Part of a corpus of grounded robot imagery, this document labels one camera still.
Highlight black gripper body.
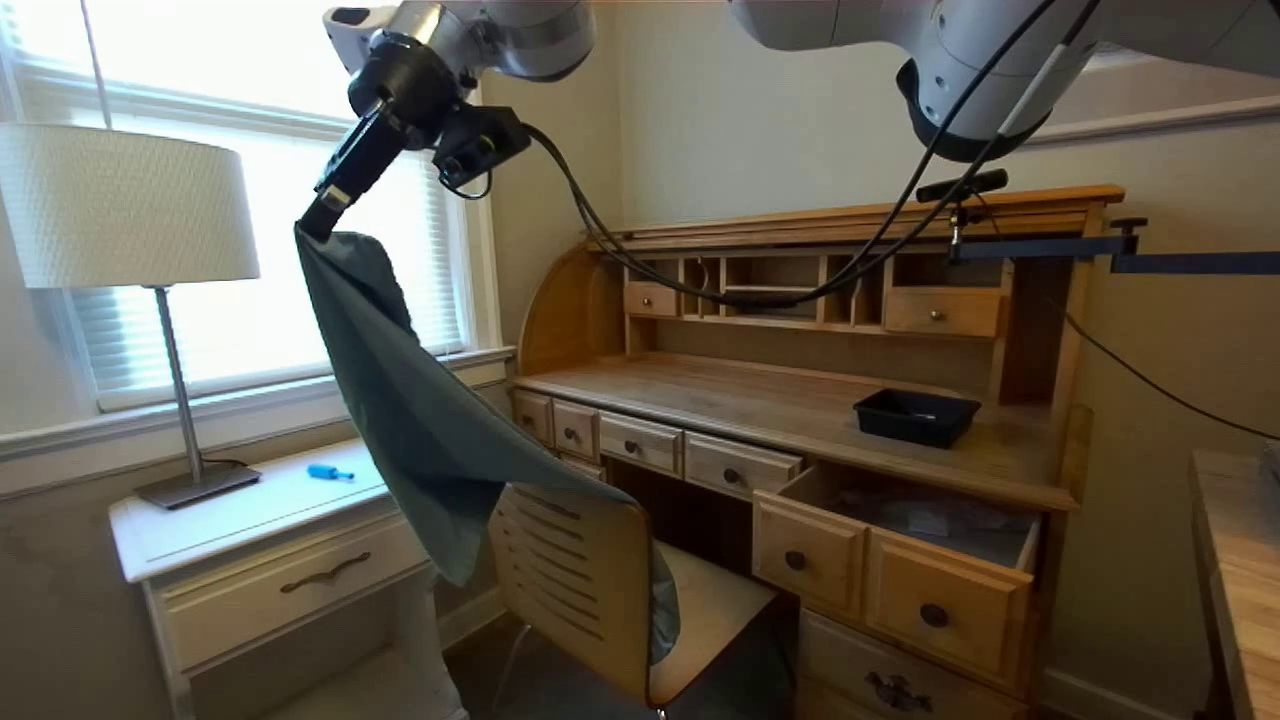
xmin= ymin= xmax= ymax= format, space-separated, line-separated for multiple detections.
xmin=317 ymin=32 xmax=459 ymax=204

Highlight blue cloth sheet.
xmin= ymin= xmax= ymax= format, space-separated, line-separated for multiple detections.
xmin=292 ymin=224 xmax=682 ymax=670

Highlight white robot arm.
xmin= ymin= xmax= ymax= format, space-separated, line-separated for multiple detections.
xmin=298 ymin=0 xmax=1280 ymax=238

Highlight light wooden slatted chair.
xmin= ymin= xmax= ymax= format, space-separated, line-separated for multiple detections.
xmin=488 ymin=483 xmax=777 ymax=714

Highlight white window blinds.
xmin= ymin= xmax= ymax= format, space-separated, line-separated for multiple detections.
xmin=0 ymin=0 xmax=468 ymax=414

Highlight white table lamp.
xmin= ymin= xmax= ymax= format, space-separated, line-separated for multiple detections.
xmin=0 ymin=122 xmax=260 ymax=513

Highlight small blue object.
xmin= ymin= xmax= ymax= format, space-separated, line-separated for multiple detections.
xmin=304 ymin=463 xmax=356 ymax=483

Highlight white nightstand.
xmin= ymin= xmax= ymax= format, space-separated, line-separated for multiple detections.
xmin=108 ymin=441 xmax=462 ymax=720

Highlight wooden roll-top desk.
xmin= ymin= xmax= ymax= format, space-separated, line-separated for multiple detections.
xmin=512 ymin=182 xmax=1124 ymax=720

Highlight black plastic tray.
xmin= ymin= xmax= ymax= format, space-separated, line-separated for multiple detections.
xmin=854 ymin=388 xmax=980 ymax=446

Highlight black camera on desk top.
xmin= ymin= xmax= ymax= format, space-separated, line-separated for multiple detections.
xmin=914 ymin=166 xmax=1008 ymax=204

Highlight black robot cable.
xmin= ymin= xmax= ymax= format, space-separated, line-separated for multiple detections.
xmin=514 ymin=0 xmax=1280 ymax=443

